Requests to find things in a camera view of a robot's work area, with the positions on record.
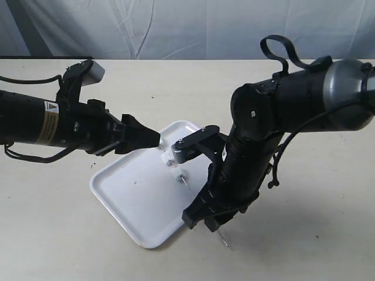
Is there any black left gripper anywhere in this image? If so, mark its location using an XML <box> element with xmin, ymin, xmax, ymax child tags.
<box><xmin>57</xmin><ymin>99</ymin><xmax>161</xmax><ymax>155</ymax></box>

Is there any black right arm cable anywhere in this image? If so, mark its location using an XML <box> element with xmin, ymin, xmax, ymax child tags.
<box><xmin>259</xmin><ymin>34</ymin><xmax>375</xmax><ymax>219</ymax></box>

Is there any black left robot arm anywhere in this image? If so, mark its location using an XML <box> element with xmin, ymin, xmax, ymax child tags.
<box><xmin>1</xmin><ymin>91</ymin><xmax>161</xmax><ymax>156</ymax></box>

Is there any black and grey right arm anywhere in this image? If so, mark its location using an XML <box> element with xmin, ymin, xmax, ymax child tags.
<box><xmin>172</xmin><ymin>57</ymin><xmax>374</xmax><ymax>231</ymax></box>

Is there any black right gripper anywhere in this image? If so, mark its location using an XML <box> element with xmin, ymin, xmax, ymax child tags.
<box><xmin>182</xmin><ymin>164</ymin><xmax>261</xmax><ymax>231</ymax></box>

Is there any white marshmallow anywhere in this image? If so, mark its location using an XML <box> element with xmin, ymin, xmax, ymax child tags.
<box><xmin>161</xmin><ymin>149</ymin><xmax>175</xmax><ymax>166</ymax></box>
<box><xmin>173</xmin><ymin>168</ymin><xmax>186</xmax><ymax>181</ymax></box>

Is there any white plastic tray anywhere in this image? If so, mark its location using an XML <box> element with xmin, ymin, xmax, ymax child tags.
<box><xmin>89</xmin><ymin>120</ymin><xmax>210</xmax><ymax>249</ymax></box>

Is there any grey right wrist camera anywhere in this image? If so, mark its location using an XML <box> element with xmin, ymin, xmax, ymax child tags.
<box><xmin>171</xmin><ymin>144</ymin><xmax>202</xmax><ymax>164</ymax></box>

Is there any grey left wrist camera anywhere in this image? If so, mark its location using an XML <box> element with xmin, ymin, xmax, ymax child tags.
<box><xmin>82</xmin><ymin>61</ymin><xmax>105</xmax><ymax>86</ymax></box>

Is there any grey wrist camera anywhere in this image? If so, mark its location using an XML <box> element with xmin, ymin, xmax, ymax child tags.
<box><xmin>171</xmin><ymin>144</ymin><xmax>202</xmax><ymax>164</ymax></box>
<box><xmin>82</xmin><ymin>61</ymin><xmax>105</xmax><ymax>86</ymax></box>

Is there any white backdrop cloth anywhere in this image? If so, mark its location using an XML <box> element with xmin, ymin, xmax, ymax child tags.
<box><xmin>1</xmin><ymin>1</ymin><xmax>374</xmax><ymax>60</ymax></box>

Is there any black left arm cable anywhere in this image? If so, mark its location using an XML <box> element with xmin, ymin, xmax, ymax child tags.
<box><xmin>0</xmin><ymin>74</ymin><xmax>74</xmax><ymax>165</ymax></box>

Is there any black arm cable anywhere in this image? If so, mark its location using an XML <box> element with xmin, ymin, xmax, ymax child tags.
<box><xmin>259</xmin><ymin>34</ymin><xmax>375</xmax><ymax>219</ymax></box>
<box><xmin>0</xmin><ymin>74</ymin><xmax>74</xmax><ymax>165</ymax></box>

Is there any thin metal skewer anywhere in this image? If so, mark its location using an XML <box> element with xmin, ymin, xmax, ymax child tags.
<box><xmin>160</xmin><ymin>143</ymin><xmax>232</xmax><ymax>251</ymax></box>

